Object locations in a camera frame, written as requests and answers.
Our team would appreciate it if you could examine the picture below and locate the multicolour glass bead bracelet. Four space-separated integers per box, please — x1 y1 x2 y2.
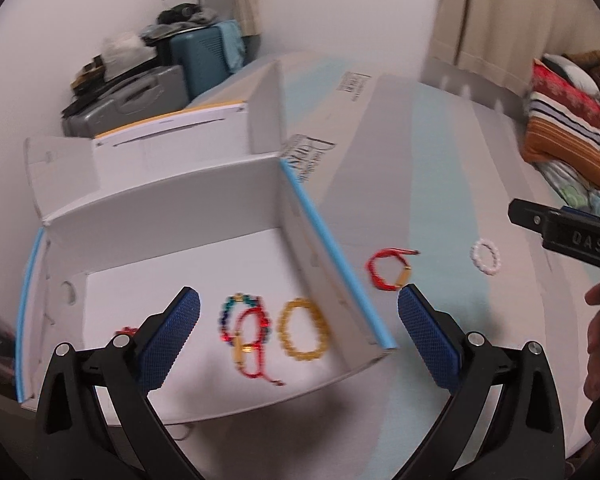
219 292 273 346

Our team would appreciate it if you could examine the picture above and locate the teal suitcase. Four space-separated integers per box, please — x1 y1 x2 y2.
169 22 241 101

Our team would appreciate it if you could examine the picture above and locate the white plastic bag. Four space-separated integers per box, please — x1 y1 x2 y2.
101 32 156 81

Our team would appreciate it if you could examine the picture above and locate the white bead bracelet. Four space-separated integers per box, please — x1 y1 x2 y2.
470 239 502 276

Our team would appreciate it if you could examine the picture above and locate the red string bracelet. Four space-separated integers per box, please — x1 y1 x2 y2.
230 305 287 387
366 247 422 292

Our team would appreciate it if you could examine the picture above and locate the red patterned cloth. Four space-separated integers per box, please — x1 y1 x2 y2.
530 57 600 131

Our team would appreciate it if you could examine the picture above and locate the grey suitcase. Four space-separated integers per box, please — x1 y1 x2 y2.
61 64 188 137

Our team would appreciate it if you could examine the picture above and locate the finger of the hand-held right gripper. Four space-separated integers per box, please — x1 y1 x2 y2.
507 198 556 233
557 205 600 225

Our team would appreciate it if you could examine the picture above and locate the green floral quilt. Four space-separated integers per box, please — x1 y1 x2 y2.
535 160 600 223

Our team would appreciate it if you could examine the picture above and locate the black bag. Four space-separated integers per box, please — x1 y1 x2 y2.
157 4 218 28

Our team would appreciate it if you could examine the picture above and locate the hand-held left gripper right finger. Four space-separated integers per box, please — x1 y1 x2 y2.
380 282 566 480

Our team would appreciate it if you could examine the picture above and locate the yellow bead bracelet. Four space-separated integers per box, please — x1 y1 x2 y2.
276 297 331 361

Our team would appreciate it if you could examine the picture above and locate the dark clutter pile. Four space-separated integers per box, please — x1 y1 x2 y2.
70 55 106 93

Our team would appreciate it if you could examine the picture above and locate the plastic-wrapped mattress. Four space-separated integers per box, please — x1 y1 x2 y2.
185 50 600 480

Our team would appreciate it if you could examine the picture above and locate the white cardboard box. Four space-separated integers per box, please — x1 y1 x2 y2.
14 57 398 426

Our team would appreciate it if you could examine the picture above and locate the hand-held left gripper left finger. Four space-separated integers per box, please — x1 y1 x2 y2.
32 286 206 480

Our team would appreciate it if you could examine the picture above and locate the light blue cloth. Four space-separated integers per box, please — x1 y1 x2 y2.
215 20 247 72

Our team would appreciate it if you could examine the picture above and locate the wide beige curtain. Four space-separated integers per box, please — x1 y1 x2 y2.
420 0 600 106

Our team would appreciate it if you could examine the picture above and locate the striped folded blanket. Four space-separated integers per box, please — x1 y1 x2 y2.
522 90 600 181

